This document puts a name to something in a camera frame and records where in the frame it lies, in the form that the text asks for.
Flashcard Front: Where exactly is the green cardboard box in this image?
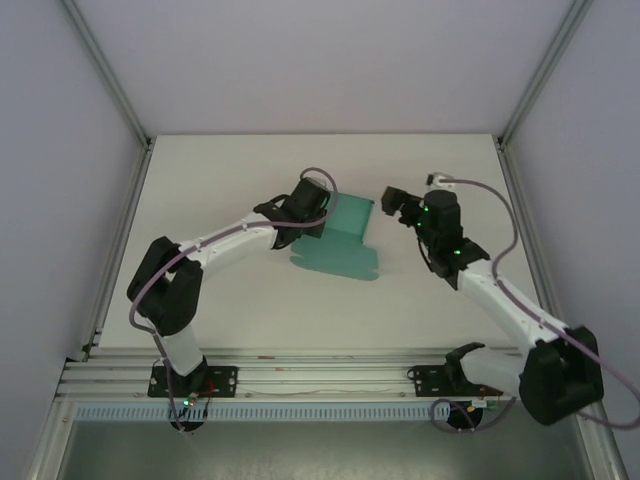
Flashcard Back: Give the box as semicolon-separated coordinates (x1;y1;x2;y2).
289;192;380;284

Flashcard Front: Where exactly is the metal sheet panel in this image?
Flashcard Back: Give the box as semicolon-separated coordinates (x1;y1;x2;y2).
52;419;619;480

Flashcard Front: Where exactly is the right aluminium side rail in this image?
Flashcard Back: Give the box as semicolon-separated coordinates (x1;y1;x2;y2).
494;139;569;326

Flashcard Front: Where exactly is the aluminium side rail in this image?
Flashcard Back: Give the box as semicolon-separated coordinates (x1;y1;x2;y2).
494;139;569;326
79;144;154;361

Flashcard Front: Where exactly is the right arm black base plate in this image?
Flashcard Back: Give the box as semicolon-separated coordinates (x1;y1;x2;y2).
408;364;504;399

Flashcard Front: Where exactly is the aluminium mounting rail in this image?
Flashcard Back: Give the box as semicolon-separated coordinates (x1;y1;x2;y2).
55;349;599;401

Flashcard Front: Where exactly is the right aluminium frame post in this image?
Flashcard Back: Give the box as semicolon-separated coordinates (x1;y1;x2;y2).
497;0;596;146

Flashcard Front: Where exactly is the aluminium frame post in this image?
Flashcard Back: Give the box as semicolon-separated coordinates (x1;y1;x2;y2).
497;0;596;146
62;0;154;149

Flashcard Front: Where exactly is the left aluminium side rail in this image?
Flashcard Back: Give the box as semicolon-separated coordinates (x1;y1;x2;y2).
79;144;154;361

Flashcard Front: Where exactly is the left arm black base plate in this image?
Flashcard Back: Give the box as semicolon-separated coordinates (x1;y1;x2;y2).
147;365;239;399

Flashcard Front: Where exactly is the slotted grey cable duct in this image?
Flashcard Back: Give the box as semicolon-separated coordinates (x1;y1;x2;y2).
73;403;451;422

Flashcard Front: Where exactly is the left aluminium frame post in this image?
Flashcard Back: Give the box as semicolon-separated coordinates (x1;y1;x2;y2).
62;0;154;149

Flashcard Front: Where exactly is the right lower frame leg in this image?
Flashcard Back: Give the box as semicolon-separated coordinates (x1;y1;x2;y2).
574;404;634;480

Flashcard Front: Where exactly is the frame leg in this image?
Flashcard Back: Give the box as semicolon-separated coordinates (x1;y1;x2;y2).
27;399;76;480
574;404;634;480

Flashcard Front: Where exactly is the left lower frame leg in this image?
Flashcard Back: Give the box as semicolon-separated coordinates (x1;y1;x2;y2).
27;399;76;480

